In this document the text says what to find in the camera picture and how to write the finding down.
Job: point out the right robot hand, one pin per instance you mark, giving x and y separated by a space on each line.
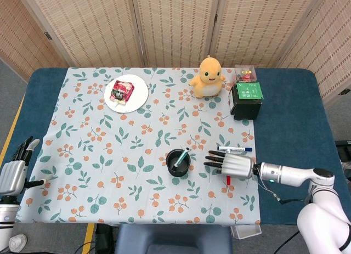
237 166

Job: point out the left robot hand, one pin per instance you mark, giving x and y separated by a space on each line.
12 177

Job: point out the teal marker red cap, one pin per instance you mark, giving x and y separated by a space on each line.
228 180

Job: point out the black pen cup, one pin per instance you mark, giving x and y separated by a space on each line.
171 170

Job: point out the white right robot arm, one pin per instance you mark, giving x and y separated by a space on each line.
296 173

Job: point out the white marker blue cap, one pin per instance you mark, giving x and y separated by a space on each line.
235 149

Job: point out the teal marker white cap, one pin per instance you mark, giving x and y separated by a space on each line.
182 156

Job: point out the black cardboard box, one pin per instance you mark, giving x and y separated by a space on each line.
245 108

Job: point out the white shoe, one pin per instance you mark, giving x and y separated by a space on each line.
17 241

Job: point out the white plastic bin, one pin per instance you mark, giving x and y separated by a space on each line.
246 232

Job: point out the blue table cover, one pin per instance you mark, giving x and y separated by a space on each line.
288 114

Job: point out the green tea packet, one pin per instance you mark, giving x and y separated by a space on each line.
249 90

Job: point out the yellow plush dinosaur toy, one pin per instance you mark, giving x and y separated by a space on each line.
208 86

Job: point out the clear plastic box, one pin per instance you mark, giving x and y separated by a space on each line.
245 73

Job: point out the dark blue seat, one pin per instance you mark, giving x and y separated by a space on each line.
175 240

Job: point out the floral fruit print tablecloth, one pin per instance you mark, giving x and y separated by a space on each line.
109 155

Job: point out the black base unit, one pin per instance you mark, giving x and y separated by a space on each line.
104 237

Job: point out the white paper plate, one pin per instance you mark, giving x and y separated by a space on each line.
137 97

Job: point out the red snack packet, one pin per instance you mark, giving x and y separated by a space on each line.
122 90

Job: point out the woven folding screen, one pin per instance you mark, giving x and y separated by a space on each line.
175 26

